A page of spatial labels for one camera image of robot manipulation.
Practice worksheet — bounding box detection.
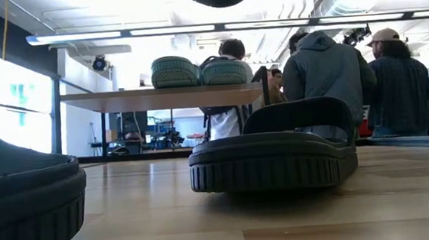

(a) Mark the green rubber slide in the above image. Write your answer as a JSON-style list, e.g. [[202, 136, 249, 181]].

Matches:
[[149, 53, 203, 90], [198, 57, 250, 87]]

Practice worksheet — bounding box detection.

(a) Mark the wooden background table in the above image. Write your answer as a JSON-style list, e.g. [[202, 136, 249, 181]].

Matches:
[[59, 64, 275, 161]]

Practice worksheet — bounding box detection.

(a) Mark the black cabinet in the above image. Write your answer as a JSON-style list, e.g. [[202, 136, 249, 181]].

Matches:
[[120, 110, 151, 154]]

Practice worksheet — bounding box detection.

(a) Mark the long ceiling light strip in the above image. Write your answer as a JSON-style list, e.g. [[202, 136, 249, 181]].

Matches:
[[25, 3, 429, 50]]

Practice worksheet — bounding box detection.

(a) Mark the black ceiling spotlight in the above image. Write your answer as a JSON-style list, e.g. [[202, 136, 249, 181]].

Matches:
[[91, 54, 109, 72]]

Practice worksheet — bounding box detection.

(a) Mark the red box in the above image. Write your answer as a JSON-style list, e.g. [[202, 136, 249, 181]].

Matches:
[[356, 117, 374, 139]]

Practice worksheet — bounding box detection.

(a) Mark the black track light cluster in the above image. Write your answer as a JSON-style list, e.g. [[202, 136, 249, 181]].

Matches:
[[341, 25, 372, 47]]

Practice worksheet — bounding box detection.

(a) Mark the black metal rig frame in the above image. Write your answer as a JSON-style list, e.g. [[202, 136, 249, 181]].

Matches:
[[77, 133, 373, 168]]

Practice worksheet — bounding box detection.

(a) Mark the yellow hanging strap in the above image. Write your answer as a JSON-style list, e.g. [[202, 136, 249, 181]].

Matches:
[[0, 0, 13, 61]]

